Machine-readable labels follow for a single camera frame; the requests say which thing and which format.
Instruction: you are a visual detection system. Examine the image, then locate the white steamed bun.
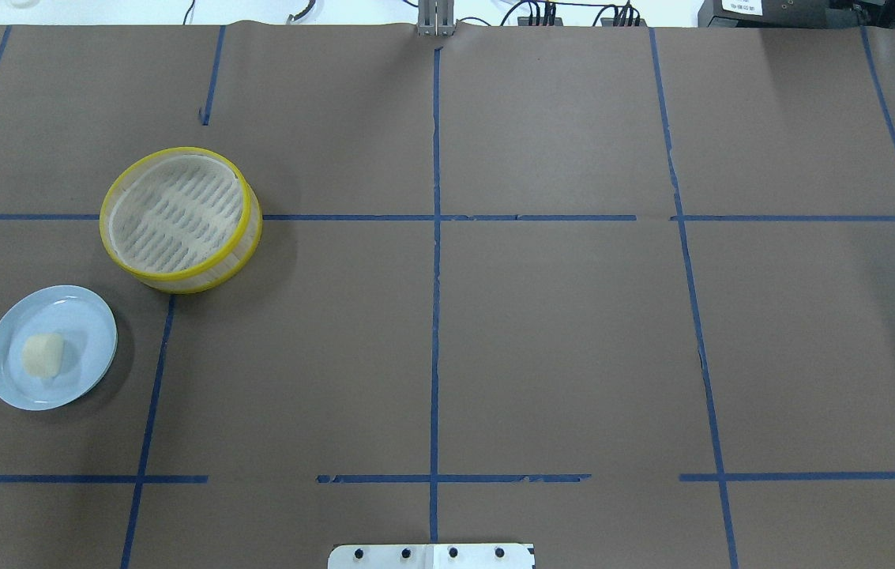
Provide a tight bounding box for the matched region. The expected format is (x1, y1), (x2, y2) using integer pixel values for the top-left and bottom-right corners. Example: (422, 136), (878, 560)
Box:
(21, 333), (65, 379)

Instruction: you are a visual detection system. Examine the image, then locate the yellow bamboo steamer basket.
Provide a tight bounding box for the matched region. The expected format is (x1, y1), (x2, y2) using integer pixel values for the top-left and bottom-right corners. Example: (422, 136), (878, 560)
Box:
(98, 147), (264, 295)

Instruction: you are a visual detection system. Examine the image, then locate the light blue plate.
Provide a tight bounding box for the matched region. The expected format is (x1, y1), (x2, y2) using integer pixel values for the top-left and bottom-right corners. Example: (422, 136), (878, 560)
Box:
(0, 284), (118, 411)

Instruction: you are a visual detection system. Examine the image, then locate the black device with label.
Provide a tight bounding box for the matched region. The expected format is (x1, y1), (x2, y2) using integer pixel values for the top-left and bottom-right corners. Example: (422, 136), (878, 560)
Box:
(697, 1), (863, 29)

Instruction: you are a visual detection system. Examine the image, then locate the aluminium frame post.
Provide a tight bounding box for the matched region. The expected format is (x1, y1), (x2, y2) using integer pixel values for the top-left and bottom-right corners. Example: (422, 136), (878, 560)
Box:
(415, 0), (457, 36)

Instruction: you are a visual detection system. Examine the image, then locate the white mounting base plate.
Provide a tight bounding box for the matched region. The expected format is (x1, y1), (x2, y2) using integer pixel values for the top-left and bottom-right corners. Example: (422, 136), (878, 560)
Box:
(327, 543), (536, 568)

